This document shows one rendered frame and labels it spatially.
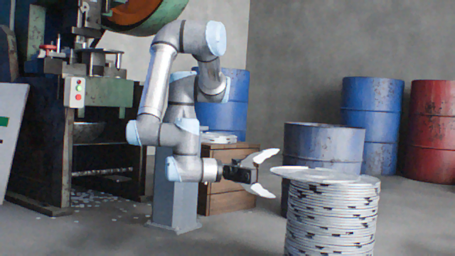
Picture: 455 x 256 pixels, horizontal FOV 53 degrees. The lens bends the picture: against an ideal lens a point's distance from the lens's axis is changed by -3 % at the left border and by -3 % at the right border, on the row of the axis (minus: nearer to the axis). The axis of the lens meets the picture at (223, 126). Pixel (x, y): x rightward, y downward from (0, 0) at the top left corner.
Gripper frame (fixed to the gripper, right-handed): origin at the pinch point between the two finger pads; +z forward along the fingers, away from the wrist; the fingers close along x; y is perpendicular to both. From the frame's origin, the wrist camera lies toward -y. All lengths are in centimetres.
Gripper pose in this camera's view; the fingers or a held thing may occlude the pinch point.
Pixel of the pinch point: (279, 173)
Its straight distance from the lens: 149.2
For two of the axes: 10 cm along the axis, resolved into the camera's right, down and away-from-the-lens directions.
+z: 9.7, 0.6, 2.3
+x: -0.7, 10.0, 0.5
